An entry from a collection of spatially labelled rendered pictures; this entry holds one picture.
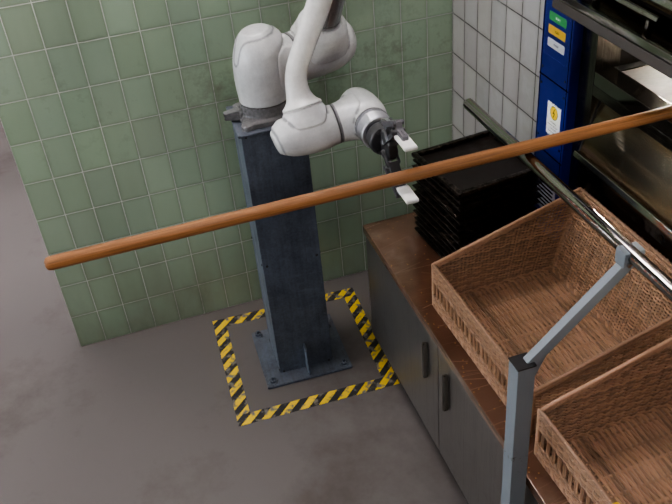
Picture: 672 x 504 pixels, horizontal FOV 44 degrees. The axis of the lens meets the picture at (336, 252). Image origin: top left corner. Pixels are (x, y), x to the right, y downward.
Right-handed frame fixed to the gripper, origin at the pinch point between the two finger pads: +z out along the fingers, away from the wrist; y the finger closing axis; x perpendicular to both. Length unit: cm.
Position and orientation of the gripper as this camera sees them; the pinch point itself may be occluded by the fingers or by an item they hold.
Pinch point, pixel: (410, 174)
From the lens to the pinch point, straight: 186.6
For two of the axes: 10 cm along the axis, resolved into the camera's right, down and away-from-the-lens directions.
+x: -9.5, 2.4, -1.9
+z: 2.9, 5.4, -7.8
